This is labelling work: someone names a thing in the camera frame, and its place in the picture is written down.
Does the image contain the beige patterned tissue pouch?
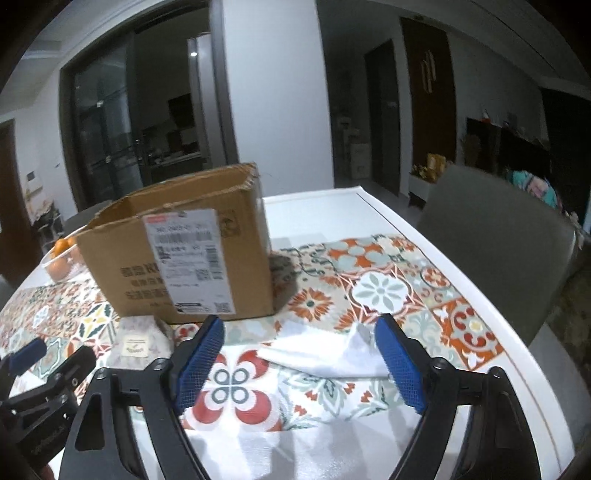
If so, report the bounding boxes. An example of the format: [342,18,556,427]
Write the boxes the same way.
[109,315,174,369]

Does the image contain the white cloth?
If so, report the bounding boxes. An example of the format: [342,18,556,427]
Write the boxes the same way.
[256,321,390,379]

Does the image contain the basket of oranges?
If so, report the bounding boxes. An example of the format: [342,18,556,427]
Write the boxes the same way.
[41,235,86,283]

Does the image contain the small shelf rack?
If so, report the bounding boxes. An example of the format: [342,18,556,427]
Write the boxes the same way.
[32,202,64,254]

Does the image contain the cardboard box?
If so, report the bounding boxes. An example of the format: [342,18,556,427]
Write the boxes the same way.
[77,163,274,324]

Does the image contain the grey chair right side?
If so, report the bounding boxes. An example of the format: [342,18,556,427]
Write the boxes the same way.
[417,165,577,344]

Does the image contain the patterned table runner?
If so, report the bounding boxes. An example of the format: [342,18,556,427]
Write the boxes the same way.
[1,233,504,432]

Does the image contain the white low cabinet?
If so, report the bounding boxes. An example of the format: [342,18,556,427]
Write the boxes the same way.
[409,164,444,204]

